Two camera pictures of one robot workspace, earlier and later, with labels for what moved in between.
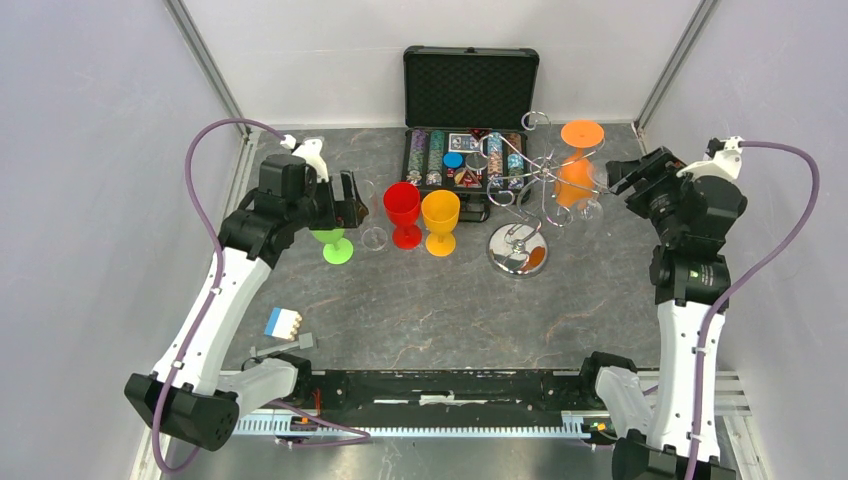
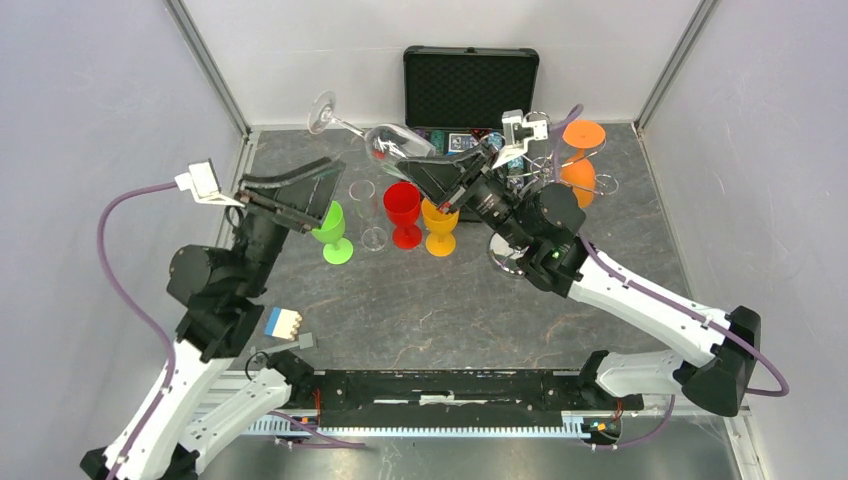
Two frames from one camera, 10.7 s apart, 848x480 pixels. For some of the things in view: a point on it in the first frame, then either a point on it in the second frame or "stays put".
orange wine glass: (575, 176) stays put
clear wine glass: (591, 209) → (385, 143)
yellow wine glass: (441, 210) stays put
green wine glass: (338, 250) stays put
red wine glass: (402, 202) stays put
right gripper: (645, 187) → (443, 178)
